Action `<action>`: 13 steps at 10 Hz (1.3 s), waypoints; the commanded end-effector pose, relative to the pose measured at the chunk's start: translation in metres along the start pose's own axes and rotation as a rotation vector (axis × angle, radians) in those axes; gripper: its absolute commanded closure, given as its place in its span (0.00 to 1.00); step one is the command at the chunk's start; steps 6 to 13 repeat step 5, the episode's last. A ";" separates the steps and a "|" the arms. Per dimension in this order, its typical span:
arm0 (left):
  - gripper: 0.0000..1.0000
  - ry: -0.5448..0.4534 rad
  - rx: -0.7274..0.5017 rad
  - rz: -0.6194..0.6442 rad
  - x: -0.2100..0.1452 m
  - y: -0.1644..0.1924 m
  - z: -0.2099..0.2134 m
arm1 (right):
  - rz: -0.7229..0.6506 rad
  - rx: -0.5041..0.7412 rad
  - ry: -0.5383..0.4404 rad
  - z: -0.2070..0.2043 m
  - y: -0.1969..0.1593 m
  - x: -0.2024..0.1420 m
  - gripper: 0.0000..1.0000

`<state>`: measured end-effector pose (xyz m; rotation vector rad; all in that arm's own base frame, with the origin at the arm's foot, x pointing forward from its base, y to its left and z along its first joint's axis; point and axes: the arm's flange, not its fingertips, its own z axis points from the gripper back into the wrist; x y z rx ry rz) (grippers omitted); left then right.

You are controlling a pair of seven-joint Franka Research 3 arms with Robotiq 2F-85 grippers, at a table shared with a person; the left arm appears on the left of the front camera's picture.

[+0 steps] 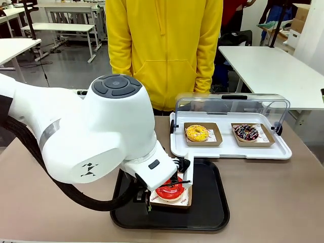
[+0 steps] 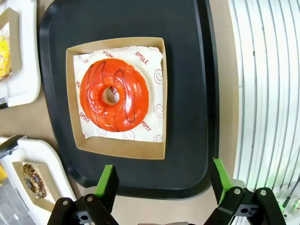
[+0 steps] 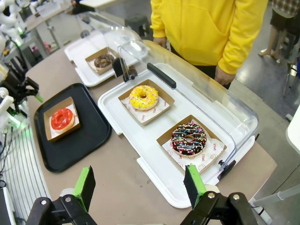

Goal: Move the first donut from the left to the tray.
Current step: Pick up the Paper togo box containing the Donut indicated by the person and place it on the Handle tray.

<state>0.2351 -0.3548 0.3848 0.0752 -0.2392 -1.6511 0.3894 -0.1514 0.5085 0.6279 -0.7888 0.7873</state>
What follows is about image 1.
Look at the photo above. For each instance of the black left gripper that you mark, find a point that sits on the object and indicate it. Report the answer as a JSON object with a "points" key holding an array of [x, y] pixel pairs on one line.
{"points": [[140, 195]]}

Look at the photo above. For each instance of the red glazed donut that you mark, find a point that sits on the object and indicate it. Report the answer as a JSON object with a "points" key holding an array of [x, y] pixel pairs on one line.
{"points": [[169, 193]]}

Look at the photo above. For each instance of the brown cardboard donut tray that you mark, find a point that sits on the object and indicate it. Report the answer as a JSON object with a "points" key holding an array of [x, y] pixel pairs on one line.
{"points": [[177, 204], [215, 139], [267, 138]]}

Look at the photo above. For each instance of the person's left forearm yellow sleeve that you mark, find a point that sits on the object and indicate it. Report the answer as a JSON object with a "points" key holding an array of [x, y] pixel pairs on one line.
{"points": [[203, 71]]}

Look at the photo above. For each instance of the person's right forearm yellow sleeve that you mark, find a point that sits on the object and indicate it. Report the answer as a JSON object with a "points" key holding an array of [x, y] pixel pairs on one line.
{"points": [[121, 55]]}

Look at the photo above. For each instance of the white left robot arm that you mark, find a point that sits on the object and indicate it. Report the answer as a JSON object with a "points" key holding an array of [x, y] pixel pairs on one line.
{"points": [[88, 131]]}

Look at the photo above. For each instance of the black plastic serving tray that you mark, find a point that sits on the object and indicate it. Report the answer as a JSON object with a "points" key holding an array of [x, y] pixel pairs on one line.
{"points": [[210, 202]]}

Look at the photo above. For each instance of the yellow sprinkled donut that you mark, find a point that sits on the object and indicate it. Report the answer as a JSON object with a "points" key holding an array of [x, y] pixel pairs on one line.
{"points": [[197, 132]]}

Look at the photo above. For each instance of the white display tray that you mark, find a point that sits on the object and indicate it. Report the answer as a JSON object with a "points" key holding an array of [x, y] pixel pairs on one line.
{"points": [[227, 152]]}

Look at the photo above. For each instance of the dark donut white drizzle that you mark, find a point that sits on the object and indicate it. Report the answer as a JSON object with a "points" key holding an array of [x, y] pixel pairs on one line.
{"points": [[245, 132]]}

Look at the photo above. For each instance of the person's left hand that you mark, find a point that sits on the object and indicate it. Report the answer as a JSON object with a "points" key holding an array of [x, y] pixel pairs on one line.
{"points": [[192, 96]]}

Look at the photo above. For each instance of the yellow hooded sweatshirt torso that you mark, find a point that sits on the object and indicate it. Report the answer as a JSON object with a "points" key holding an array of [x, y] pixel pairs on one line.
{"points": [[164, 50]]}

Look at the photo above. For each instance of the large white office table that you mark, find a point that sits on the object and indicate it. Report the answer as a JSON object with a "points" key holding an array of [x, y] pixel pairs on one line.
{"points": [[263, 68]]}

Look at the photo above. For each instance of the black office chair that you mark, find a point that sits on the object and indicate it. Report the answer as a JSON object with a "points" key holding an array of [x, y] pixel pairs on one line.
{"points": [[236, 38]]}

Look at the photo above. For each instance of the white low bench table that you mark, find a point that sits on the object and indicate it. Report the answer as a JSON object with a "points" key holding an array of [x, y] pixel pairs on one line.
{"points": [[58, 27]]}

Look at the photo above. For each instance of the white table with pole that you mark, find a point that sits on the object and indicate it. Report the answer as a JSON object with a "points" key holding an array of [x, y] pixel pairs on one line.
{"points": [[15, 49]]}

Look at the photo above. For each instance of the person in red shirt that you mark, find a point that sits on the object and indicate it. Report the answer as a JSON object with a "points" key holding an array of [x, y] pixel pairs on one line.
{"points": [[233, 12]]}

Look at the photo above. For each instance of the black stand pole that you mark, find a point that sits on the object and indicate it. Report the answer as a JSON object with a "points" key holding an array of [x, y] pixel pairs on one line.
{"points": [[274, 35]]}

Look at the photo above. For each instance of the white tall desk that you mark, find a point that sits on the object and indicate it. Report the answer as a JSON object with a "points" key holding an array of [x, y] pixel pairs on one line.
{"points": [[73, 7]]}

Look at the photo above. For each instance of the black monitor pole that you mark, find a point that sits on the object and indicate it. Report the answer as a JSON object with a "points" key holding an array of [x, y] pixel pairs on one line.
{"points": [[31, 20]]}

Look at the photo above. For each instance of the white storage box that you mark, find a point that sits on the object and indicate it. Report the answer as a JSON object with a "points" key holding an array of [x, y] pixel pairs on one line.
{"points": [[294, 35]]}

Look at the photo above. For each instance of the person in dark clothes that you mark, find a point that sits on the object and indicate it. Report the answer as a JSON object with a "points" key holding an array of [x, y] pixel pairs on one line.
{"points": [[274, 11]]}

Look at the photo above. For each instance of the brown cardboard box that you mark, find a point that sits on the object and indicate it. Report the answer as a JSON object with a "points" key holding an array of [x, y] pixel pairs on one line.
{"points": [[302, 17]]}

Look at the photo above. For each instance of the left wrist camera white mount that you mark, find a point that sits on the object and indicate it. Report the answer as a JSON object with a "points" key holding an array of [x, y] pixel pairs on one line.
{"points": [[189, 169]]}

